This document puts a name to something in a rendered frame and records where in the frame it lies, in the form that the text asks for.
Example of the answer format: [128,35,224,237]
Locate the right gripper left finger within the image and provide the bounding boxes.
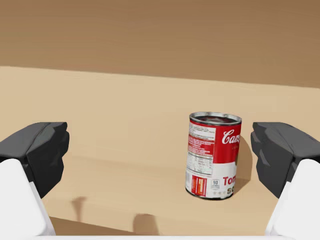
[0,121,70,237]

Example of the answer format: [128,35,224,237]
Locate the red and white can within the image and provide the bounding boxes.
[185,111,243,200]

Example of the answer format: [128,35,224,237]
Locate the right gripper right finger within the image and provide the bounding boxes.
[250,121,320,237]

